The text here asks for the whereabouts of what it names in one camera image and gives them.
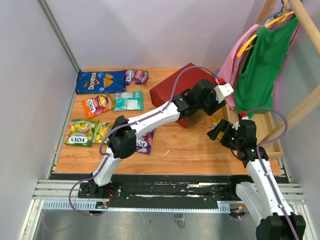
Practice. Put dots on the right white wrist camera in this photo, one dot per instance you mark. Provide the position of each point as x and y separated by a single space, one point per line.
241 116

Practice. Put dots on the green shirt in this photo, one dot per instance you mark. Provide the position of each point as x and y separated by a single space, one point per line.
254 89

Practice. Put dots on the blue Doritos chip bag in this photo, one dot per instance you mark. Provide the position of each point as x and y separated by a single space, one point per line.
99 82

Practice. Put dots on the red brown paper bag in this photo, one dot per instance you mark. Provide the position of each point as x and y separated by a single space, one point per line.
181 95

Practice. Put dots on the teal snack packet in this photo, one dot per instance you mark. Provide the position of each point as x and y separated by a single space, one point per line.
129 101

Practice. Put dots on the wooden clothes rack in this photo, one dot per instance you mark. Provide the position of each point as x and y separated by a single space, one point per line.
297 92

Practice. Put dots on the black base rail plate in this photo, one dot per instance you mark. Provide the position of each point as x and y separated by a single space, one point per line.
139 193

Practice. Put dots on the purple snack packet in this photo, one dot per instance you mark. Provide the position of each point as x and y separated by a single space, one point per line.
144 143
135 77

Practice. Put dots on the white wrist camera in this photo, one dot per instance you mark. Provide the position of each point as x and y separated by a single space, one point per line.
241 116
223 90

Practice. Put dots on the green snack packet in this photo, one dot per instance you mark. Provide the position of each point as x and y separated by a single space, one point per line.
101 129
81 134

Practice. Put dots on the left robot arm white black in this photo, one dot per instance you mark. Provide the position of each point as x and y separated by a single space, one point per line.
121 140

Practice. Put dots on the yellow snack packet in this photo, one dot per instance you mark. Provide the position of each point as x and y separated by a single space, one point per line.
215 122

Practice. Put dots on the grey clothes hanger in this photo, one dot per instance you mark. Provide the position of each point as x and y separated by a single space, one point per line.
273 16

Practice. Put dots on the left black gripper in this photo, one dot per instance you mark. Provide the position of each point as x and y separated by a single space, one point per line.
216 105

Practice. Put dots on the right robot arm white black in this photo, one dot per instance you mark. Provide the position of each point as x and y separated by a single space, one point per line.
260 193

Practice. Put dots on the yellow clothes hanger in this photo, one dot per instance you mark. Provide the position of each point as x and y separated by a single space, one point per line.
250 43

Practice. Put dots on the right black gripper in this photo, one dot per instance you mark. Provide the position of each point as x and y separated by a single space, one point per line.
224 126

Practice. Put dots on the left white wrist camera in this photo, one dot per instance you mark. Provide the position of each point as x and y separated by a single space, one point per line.
223 90

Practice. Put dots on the pink shirt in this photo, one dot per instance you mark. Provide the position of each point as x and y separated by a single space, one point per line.
233 64

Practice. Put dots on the orange Fox's candy packet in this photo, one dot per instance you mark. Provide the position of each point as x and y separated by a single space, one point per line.
98 105

